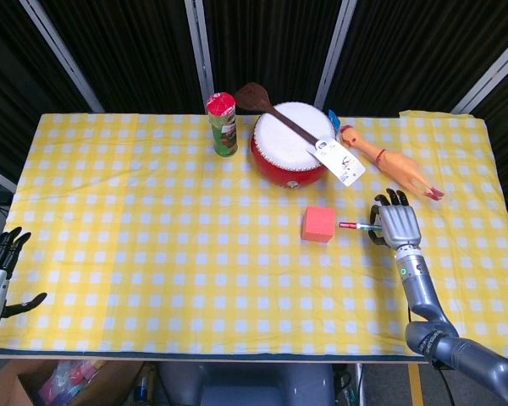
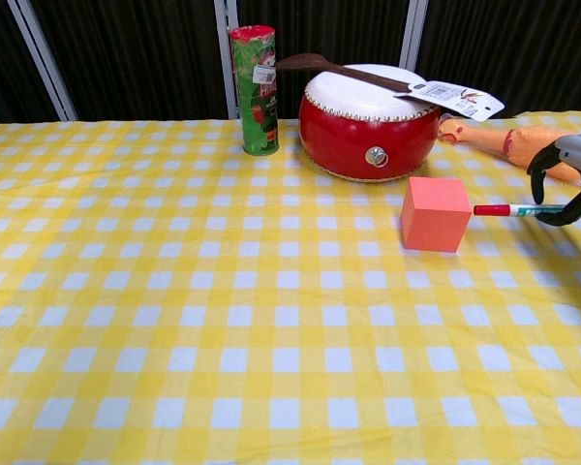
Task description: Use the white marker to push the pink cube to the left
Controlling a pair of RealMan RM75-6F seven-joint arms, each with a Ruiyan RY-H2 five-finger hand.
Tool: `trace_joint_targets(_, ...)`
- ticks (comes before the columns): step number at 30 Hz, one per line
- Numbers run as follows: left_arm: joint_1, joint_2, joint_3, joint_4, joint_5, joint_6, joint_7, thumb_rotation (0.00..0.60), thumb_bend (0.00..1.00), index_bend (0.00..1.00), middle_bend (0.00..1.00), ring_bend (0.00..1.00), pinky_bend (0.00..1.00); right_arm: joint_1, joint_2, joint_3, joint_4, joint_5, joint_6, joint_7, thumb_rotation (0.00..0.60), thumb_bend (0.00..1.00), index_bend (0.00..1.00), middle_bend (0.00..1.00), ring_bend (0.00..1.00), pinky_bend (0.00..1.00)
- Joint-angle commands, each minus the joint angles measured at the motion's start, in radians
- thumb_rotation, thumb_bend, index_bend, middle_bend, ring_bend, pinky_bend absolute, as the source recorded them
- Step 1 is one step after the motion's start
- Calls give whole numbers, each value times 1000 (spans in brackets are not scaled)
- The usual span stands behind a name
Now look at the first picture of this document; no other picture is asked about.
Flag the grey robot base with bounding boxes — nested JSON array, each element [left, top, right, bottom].
[[155, 361, 336, 406]]

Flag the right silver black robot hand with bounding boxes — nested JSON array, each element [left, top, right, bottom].
[[367, 188, 422, 249]]

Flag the white paper product tag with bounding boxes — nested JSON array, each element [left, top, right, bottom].
[[306, 137, 367, 188]]

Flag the dark brown wooden spatula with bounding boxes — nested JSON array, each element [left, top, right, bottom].
[[235, 82, 325, 154]]

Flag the pink foam cube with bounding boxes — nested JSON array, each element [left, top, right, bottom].
[[301, 206, 337, 244]]

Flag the red drum white skin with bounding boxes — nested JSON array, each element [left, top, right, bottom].
[[249, 101, 338, 190]]

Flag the green red chips can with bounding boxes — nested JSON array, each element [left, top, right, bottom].
[[206, 91, 240, 158]]

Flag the black pleated curtain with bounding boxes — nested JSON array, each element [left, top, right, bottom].
[[0, 0, 508, 187]]

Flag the white metal frame post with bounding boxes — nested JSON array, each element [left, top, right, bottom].
[[450, 29, 508, 115], [19, 0, 106, 113], [184, 0, 215, 115], [312, 0, 359, 109]]

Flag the colourful plastic bags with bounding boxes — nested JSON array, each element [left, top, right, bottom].
[[36, 359, 108, 406]]

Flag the brown cardboard box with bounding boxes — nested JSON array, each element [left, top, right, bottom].
[[0, 359, 153, 406]]

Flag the orange rubber chicken toy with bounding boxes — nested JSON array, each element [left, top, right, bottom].
[[338, 123, 445, 202]]

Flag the yellow white checked tablecloth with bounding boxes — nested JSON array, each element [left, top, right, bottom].
[[0, 109, 508, 360]]

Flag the red and white marker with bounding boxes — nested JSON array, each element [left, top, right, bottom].
[[338, 220, 383, 232]]

